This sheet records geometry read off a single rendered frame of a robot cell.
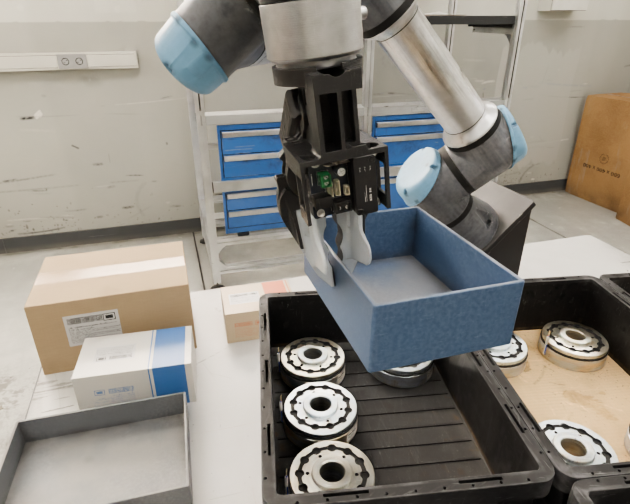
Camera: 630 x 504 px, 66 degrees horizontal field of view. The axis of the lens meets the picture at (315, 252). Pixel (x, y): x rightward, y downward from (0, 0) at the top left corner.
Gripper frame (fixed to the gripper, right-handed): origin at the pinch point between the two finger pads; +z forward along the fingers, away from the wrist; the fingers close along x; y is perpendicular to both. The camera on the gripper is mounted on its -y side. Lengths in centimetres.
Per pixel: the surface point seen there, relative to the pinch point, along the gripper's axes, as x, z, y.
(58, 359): -46, 33, -47
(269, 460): -10.6, 17.5, 5.2
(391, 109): 90, 32, -196
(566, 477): 17.8, 21.4, 15.0
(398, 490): 0.8, 18.9, 12.1
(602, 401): 39, 34, -1
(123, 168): -58, 58, -279
